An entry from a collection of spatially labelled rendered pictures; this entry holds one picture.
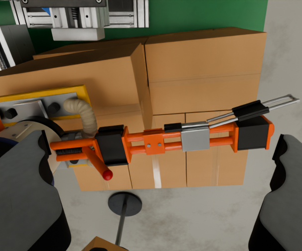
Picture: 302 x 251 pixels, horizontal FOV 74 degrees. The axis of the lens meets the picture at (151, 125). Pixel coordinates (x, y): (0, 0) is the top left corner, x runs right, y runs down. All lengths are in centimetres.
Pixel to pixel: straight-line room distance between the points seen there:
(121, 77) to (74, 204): 220
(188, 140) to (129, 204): 206
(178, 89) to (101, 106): 52
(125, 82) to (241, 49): 66
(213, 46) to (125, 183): 106
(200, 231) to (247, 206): 68
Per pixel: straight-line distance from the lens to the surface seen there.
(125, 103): 75
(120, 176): 150
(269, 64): 186
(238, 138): 53
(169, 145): 53
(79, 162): 76
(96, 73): 74
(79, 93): 64
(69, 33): 69
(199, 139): 52
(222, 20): 169
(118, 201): 250
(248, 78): 122
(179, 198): 246
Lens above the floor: 163
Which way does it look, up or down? 61 degrees down
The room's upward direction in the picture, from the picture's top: 175 degrees counter-clockwise
